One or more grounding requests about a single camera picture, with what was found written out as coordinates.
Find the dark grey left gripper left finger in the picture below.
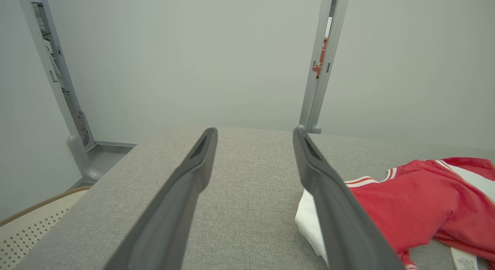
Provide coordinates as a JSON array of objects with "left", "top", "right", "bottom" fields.
[{"left": 102, "top": 127, "right": 218, "bottom": 270}]

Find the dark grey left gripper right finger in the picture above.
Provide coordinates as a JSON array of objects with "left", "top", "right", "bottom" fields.
[{"left": 293, "top": 125, "right": 405, "bottom": 270}]

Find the red shirt with white sleeves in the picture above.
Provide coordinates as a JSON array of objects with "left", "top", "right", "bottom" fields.
[{"left": 295, "top": 157, "right": 495, "bottom": 270}]

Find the grey fabric sofa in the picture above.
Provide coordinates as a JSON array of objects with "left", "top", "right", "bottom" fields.
[{"left": 15, "top": 125, "right": 495, "bottom": 270}]

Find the beige perforated laundry basket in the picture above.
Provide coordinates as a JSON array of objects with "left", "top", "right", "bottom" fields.
[{"left": 0, "top": 186, "right": 91, "bottom": 270}]

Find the red object behind partition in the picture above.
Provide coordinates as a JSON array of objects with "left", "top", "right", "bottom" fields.
[{"left": 312, "top": 36, "right": 328, "bottom": 77}]

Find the grey partition base rail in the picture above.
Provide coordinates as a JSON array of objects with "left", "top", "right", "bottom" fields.
[{"left": 95, "top": 140, "right": 138, "bottom": 149}]

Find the grey corner partition post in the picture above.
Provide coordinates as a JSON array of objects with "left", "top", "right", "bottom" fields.
[{"left": 15, "top": 0, "right": 105, "bottom": 181}]

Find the grey double partition post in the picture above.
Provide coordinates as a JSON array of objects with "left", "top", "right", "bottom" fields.
[{"left": 299, "top": 0, "right": 350, "bottom": 134}]

